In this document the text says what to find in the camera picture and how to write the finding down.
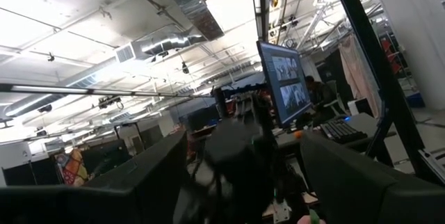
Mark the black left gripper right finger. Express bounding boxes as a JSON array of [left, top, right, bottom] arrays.
[[300, 132, 445, 224]]

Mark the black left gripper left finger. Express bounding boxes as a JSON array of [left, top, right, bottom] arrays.
[[0, 129, 188, 224]]

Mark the pink peach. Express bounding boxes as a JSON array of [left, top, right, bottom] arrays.
[[297, 209, 327, 224]]

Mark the colourful patterned quilt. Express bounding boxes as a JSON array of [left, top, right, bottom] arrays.
[[54, 148, 90, 187]]

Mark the black keyboard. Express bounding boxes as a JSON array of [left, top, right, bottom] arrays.
[[319, 118, 369, 145]]

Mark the dark office desk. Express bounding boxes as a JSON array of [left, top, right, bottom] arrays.
[[274, 112, 399, 155]]

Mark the blue bin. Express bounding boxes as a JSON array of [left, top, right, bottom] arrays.
[[405, 91, 427, 109]]

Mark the person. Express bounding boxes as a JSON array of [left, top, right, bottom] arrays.
[[304, 75, 348, 127]]

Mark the pink hanging cloth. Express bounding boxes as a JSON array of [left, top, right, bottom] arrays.
[[337, 34, 382, 119]]

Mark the black computer monitor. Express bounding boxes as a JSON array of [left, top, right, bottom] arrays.
[[256, 40, 313, 129]]

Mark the grey rectangular air duct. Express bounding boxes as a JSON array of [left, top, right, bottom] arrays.
[[163, 0, 225, 40]]

